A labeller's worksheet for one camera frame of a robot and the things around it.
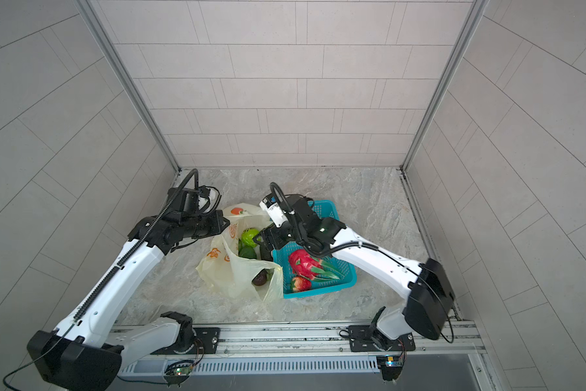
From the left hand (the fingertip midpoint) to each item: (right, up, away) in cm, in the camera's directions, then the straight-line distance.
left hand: (235, 219), depth 75 cm
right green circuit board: (+46, -41, -7) cm, 62 cm away
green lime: (+2, -13, +9) cm, 15 cm away
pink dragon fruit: (+23, -16, +3) cm, 28 cm away
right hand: (+9, -4, -2) cm, 10 cm away
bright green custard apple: (+1, -8, +12) cm, 14 cm away
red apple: (+20, -22, +3) cm, 30 cm away
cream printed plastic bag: (+2, -15, -8) cm, 17 cm away
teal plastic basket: (+36, -17, +3) cm, 40 cm away
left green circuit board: (-12, -40, -11) cm, 43 cm away
